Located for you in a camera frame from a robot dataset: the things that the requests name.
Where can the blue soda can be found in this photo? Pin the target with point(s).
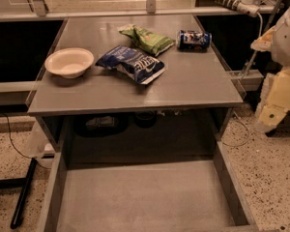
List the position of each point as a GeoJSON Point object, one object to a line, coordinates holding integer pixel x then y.
{"type": "Point", "coordinates": [190, 40]}

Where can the white power strip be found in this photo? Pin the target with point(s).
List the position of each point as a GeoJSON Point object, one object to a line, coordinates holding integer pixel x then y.
{"type": "Point", "coordinates": [246, 7]}

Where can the open grey top drawer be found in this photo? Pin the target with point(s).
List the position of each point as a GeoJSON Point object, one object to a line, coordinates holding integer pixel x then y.
{"type": "Point", "coordinates": [99, 186]}

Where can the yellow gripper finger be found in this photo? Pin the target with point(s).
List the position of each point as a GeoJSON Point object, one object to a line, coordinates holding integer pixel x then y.
{"type": "Point", "coordinates": [275, 101]}
{"type": "Point", "coordinates": [264, 42]}

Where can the black floor stand leg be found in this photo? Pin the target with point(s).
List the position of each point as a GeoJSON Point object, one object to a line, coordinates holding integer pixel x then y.
{"type": "Point", "coordinates": [24, 184]}

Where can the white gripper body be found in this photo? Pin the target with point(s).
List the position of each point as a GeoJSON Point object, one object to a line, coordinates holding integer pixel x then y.
{"type": "Point", "coordinates": [287, 41]}

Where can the green chip bag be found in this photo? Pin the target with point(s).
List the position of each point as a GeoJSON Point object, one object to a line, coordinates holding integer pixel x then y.
{"type": "Point", "coordinates": [150, 42]}

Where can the grey drawer cabinet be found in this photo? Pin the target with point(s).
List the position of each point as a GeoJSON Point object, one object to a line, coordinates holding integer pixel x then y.
{"type": "Point", "coordinates": [102, 100]}

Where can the white bowl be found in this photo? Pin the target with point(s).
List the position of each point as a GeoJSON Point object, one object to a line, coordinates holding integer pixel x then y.
{"type": "Point", "coordinates": [70, 62]}

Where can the blue chip bag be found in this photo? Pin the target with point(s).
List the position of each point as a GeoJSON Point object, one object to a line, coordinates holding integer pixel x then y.
{"type": "Point", "coordinates": [137, 65]}

